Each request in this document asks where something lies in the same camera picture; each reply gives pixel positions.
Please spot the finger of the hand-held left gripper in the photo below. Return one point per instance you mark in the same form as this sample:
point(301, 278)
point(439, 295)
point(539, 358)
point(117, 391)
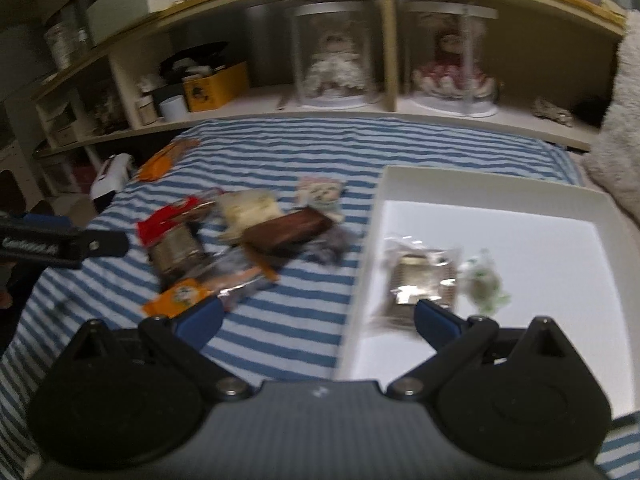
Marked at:
point(106, 244)

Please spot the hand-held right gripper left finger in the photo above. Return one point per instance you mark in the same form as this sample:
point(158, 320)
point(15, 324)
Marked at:
point(199, 319)

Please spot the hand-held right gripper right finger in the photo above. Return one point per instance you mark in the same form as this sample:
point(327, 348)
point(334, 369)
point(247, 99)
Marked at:
point(434, 321)

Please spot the clear packet of brown biscuits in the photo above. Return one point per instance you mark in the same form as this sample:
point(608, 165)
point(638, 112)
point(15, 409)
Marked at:
point(422, 275)

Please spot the red snack packet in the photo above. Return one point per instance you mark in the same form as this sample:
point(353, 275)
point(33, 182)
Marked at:
point(167, 220)

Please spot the white cardboard box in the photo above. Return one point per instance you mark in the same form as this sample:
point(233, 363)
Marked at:
point(540, 280)

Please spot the cream bread packet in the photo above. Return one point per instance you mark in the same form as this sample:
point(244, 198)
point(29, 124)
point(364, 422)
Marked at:
point(247, 210)

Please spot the small orange snack packet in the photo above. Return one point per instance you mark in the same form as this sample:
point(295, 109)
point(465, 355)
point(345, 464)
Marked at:
point(175, 297)

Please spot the clear orange-edged snack packet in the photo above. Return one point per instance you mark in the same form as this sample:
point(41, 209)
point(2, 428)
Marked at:
point(235, 275)

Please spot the green and white candy packet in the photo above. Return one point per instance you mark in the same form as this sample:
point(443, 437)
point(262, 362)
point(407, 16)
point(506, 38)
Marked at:
point(481, 280)

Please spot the white handheld appliance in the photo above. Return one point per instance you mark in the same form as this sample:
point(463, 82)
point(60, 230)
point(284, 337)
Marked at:
point(112, 177)

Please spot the clear packet with round cake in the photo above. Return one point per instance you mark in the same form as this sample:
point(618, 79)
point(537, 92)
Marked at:
point(177, 252)

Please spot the blue white striped blanket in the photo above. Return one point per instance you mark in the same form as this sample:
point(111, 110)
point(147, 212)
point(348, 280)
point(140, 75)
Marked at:
point(280, 330)

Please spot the long orange snack packet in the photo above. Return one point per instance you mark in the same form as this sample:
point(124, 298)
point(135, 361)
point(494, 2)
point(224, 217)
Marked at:
point(162, 159)

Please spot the brown cake packet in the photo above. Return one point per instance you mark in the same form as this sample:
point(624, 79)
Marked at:
point(287, 230)

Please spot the small dark snack packet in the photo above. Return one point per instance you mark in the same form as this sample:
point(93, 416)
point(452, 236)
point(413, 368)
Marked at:
point(327, 249)

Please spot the small lidded jar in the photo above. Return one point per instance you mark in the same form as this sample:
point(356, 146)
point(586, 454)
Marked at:
point(146, 111)

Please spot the white cup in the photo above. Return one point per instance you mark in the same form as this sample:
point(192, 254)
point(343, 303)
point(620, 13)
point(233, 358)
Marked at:
point(173, 107)

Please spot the clear cookie packet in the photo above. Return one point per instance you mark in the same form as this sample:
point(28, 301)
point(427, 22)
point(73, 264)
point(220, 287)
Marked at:
point(320, 192)

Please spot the yellow box with black print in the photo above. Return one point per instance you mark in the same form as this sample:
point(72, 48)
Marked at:
point(215, 87)

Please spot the glass jars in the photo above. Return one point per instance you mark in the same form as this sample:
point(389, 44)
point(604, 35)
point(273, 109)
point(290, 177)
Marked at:
point(67, 42)

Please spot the black hat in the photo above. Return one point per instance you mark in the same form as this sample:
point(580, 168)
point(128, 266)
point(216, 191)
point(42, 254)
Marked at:
point(192, 57)

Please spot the small beige ornament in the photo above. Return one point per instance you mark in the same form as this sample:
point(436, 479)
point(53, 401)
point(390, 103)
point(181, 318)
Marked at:
point(552, 112)

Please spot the large white storage box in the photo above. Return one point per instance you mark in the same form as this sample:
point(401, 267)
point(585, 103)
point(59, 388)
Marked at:
point(150, 2)

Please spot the doll in red dress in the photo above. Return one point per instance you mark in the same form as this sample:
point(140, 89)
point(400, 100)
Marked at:
point(450, 67)

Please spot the cream wooden headboard shelf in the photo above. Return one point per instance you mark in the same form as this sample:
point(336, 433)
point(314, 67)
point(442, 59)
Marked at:
point(270, 47)

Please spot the red doll in case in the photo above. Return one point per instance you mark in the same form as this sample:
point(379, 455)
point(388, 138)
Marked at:
point(452, 60)

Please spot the fluffy white pillow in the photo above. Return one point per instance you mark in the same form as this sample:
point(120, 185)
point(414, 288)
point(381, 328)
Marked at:
point(620, 130)

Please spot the doll in white dress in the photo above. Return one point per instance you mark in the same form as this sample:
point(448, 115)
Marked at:
point(334, 62)

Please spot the white doll in case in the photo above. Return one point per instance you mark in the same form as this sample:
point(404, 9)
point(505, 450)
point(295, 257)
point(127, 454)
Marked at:
point(334, 55)

